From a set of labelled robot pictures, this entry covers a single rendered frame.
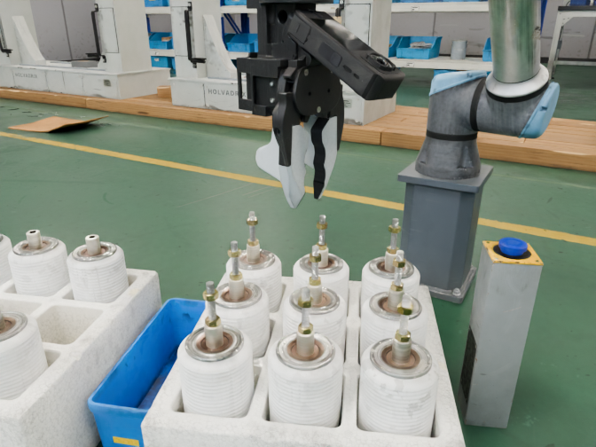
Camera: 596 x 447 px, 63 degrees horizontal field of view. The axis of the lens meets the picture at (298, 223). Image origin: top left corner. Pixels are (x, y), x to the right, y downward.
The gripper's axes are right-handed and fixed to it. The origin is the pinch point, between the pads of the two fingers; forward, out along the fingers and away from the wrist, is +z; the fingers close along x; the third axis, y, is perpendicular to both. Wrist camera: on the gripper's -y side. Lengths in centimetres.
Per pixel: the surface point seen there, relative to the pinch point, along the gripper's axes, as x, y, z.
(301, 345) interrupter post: 1.1, 0.3, 19.7
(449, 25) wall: -793, 354, -8
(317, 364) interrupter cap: 1.2, -2.4, 20.9
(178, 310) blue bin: -8, 41, 37
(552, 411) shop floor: -40, -22, 46
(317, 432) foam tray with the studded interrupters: 3.9, -4.5, 28.3
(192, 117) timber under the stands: -161, 236, 43
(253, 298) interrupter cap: -4.0, 14.2, 20.9
